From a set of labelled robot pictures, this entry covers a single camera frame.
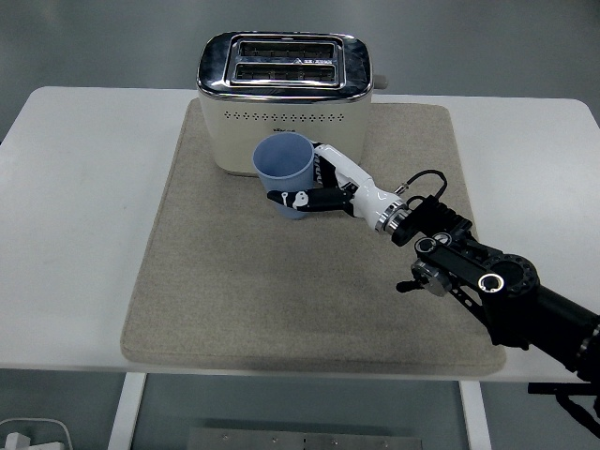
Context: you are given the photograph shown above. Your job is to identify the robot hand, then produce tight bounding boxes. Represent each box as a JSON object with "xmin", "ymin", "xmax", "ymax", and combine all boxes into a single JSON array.
[{"xmin": 265, "ymin": 140, "xmax": 404, "ymax": 231}]

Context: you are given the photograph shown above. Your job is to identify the blue plastic cup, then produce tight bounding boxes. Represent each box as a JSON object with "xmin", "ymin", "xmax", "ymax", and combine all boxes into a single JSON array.
[{"xmin": 252, "ymin": 132, "xmax": 316, "ymax": 221}]

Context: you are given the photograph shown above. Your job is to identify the cream and chrome toaster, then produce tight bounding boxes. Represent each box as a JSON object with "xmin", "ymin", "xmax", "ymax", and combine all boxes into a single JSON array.
[{"xmin": 195, "ymin": 31, "xmax": 390, "ymax": 180}]

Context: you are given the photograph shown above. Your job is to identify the beige felt mat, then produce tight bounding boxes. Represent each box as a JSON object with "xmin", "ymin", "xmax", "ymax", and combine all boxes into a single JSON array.
[{"xmin": 120, "ymin": 99, "xmax": 508, "ymax": 376}]

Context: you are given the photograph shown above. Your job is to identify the white table leg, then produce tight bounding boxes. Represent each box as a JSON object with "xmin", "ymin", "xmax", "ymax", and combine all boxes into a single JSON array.
[
  {"xmin": 457, "ymin": 380, "xmax": 493, "ymax": 450},
  {"xmin": 107, "ymin": 373, "xmax": 148, "ymax": 450}
]

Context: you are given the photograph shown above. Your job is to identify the black table control panel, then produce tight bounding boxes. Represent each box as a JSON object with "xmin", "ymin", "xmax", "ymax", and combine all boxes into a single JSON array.
[{"xmin": 527, "ymin": 382, "xmax": 585, "ymax": 396}]

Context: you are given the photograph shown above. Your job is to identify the white plastic tray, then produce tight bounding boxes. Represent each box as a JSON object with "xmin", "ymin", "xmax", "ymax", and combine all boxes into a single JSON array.
[{"xmin": 0, "ymin": 416, "xmax": 74, "ymax": 450}]

